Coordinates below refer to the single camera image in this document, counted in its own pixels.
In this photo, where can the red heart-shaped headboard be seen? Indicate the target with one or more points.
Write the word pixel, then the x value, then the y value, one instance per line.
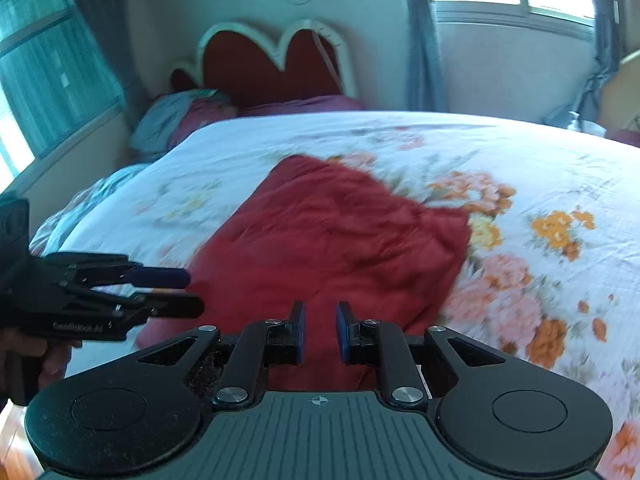
pixel 265 65

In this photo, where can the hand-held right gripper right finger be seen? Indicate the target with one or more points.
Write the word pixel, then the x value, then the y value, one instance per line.
pixel 341 332

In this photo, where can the purple pillow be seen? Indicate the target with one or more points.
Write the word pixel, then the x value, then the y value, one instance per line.
pixel 305 105

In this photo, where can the person's left hand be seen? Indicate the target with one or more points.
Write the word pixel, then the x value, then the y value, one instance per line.
pixel 57 360

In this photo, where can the grey-blue curtain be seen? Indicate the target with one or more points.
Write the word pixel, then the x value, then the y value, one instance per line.
pixel 425 35
pixel 602 35

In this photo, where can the dark grey curtain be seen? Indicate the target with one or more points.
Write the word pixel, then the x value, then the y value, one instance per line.
pixel 105 25

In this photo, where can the pile of light blue clothes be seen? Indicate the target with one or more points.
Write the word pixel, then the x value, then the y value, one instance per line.
pixel 165 120

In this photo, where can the red quilted jacket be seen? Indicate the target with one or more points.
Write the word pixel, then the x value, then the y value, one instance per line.
pixel 330 240

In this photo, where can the white floral bed sheet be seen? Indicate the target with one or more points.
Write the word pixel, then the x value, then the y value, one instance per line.
pixel 525 170

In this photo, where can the side window with bars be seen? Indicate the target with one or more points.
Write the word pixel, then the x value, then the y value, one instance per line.
pixel 45 70

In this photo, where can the light patterned blanket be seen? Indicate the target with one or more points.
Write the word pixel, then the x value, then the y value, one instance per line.
pixel 85 205

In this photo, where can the maroon pillow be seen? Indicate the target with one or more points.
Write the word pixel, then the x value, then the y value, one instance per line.
pixel 205 117

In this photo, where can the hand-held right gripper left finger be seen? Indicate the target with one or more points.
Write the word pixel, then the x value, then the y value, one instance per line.
pixel 300 332

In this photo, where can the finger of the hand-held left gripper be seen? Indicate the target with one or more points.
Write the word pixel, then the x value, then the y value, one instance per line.
pixel 160 278
pixel 175 306

